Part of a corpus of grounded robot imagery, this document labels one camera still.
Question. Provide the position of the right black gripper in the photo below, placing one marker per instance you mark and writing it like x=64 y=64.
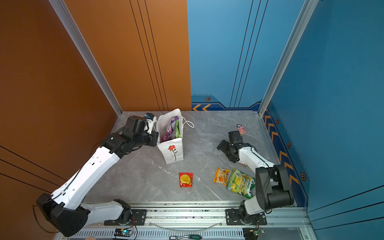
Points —
x=224 y=148

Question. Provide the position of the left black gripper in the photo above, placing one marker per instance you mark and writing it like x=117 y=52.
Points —
x=154 y=135

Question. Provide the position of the Fox's berries candy bag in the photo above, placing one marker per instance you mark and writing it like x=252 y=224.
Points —
x=169 y=132

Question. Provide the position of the white paper bag with flower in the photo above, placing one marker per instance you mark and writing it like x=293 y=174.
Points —
x=172 y=150

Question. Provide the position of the green Lays chips bag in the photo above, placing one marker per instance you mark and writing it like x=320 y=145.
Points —
x=177 y=129

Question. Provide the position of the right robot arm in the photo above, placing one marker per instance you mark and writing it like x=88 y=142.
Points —
x=272 y=183

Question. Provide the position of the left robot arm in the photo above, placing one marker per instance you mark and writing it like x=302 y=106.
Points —
x=65 y=209

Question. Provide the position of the green yellow snack bag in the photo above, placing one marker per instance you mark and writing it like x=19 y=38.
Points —
x=241 y=183

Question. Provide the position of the small orange snack packet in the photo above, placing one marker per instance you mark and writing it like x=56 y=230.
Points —
x=221 y=176

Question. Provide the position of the red yellow snack packet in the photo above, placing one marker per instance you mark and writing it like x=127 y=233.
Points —
x=186 y=180

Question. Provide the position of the right circuit board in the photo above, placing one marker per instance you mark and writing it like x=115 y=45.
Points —
x=252 y=233

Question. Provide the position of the left green circuit board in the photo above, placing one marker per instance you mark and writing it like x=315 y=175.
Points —
x=123 y=234

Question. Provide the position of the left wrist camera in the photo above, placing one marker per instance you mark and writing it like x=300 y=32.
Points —
x=150 y=117

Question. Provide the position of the pink toy keychain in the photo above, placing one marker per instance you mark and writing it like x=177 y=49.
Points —
x=241 y=129

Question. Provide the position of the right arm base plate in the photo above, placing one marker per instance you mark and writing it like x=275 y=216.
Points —
x=236 y=217

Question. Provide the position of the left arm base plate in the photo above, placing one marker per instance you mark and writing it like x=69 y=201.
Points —
x=129 y=218

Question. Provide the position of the green handled screwdriver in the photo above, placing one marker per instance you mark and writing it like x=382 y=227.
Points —
x=186 y=237

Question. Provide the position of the aluminium rail frame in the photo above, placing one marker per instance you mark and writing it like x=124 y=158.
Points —
x=208 y=219

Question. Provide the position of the left aluminium corner post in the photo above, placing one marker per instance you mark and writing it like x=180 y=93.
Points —
x=76 y=36

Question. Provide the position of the aluminium corner post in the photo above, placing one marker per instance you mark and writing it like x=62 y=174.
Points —
x=295 y=36
x=76 y=36

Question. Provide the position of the right aluminium corner post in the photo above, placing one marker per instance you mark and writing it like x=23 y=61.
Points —
x=295 y=36

